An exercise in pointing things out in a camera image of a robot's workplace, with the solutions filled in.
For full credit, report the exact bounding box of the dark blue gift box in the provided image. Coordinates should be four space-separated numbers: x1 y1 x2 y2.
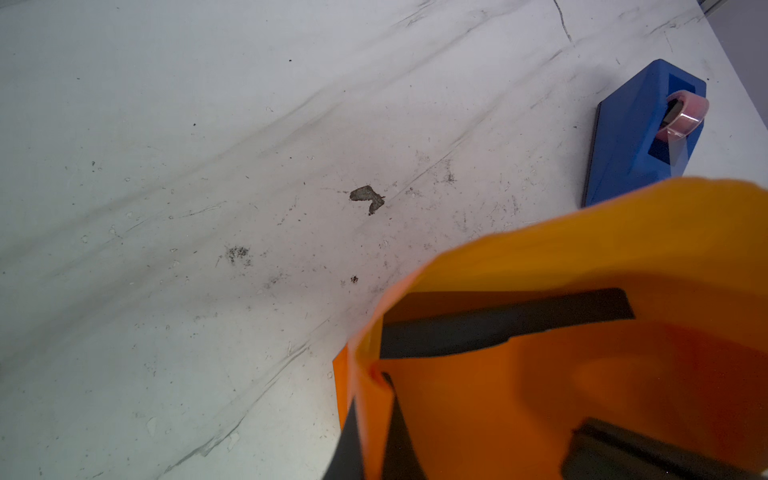
380 288 635 359

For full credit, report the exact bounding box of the blue tape dispenser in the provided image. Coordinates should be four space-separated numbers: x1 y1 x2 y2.
581 59 709 208

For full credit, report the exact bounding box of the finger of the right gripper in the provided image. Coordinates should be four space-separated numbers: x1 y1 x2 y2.
560 418 762 480

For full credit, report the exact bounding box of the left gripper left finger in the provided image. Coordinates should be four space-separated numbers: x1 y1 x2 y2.
322 399 365 480

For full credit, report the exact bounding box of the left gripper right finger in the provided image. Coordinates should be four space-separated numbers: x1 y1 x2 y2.
381 372 427 480

